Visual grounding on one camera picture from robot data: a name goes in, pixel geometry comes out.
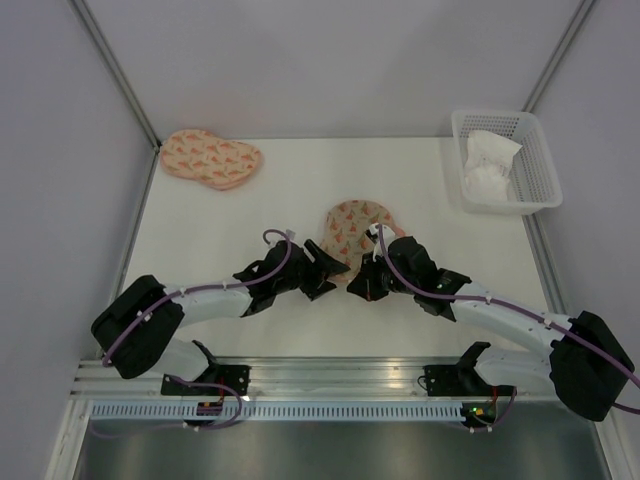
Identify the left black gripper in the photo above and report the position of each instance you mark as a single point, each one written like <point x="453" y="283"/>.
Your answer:
<point x="317" y="284"/>

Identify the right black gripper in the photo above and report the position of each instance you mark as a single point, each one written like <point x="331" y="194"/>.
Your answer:
<point x="364" y="283"/>

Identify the floral mesh laundry bag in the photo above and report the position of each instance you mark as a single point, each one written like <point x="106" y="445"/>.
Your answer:
<point x="345" y="238"/>

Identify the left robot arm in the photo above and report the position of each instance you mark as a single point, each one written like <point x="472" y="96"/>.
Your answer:
<point x="137" y="330"/>

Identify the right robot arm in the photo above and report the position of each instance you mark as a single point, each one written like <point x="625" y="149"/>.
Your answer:
<point x="576" y="359"/>

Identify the white bra in basket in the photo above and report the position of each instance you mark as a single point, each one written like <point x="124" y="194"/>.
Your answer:
<point x="490" y="159"/>

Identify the white perforated plastic basket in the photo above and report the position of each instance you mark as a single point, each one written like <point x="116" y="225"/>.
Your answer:
<point x="534" y="183"/>

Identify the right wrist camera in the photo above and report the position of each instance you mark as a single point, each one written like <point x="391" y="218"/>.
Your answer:
<point x="375" y="233"/>

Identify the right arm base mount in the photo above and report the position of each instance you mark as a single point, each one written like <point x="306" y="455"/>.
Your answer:
<point x="455" y="381"/>

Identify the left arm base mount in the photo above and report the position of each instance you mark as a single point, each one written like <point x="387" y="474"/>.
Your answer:
<point x="217" y="382"/>

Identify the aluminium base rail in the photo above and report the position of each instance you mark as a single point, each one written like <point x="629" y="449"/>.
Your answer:
<point x="281" y="378"/>

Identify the white slotted cable duct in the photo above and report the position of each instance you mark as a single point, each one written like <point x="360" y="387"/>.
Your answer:
<point x="440" y="411"/>

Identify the left aluminium frame post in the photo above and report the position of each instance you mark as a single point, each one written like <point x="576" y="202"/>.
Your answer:
<point x="91" y="26"/>

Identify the aluminium frame post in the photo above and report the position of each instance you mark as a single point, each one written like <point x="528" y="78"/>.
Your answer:
<point x="91" y="26"/>
<point x="571" y="32"/>

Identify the right aluminium frame post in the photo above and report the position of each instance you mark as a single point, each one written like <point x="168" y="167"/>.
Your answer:
<point x="571" y="32"/>

